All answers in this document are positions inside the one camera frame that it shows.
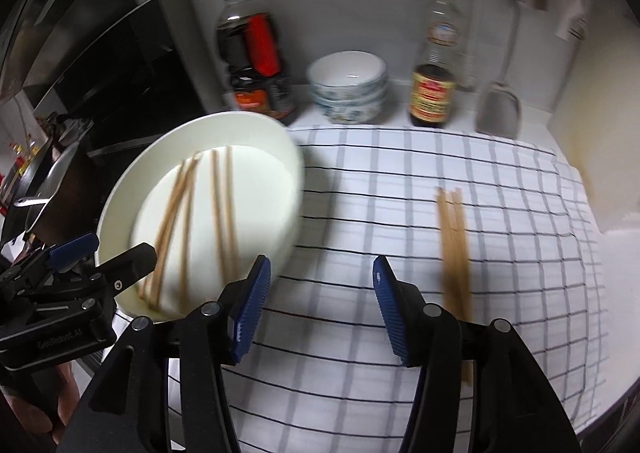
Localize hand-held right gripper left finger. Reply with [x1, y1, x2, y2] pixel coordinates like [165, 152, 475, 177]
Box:
[75, 254, 272, 453]

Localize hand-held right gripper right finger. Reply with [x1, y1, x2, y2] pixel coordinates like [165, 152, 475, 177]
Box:
[372, 254, 583, 453]

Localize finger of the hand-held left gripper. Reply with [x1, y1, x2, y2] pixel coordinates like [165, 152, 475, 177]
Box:
[87, 242, 158, 291]
[0, 232, 99, 295]

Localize tan wooden chopstick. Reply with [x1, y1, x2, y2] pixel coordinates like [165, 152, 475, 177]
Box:
[451, 190, 470, 323]
[444, 191, 466, 322]
[436, 187, 461, 320]

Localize pile of wooden chopsticks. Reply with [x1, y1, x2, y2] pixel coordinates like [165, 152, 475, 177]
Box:
[137, 146, 241, 311]

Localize large white bowl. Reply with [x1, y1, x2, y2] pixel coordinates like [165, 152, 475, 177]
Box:
[96, 110, 306, 324]

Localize person's left hand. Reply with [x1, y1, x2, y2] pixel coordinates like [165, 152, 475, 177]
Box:
[52, 360, 83, 434]

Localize dark saucepan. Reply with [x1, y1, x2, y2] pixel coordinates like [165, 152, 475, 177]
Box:
[22, 140, 108, 244]

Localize white black-grid cloth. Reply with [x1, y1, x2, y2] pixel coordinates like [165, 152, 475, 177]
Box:
[102, 126, 613, 453]

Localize black range hood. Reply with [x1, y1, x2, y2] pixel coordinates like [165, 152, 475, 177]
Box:
[0, 0, 236, 169]

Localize white floral ceramic bowl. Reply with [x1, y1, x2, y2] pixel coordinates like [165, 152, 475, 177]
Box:
[309, 83, 389, 106]
[314, 96, 386, 125]
[306, 50, 389, 94]

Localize soy sauce bottle yellow cap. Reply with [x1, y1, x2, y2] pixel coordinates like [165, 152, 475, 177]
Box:
[409, 0, 468, 129]

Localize metal spatula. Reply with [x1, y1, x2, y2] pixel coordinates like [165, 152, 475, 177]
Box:
[475, 3, 525, 139]

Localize white cutting board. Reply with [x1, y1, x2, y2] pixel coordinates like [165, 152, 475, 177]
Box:
[547, 28, 640, 234]

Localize dark sauce bottle red handle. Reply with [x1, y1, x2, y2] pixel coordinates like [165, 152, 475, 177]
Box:
[215, 0, 297, 126]

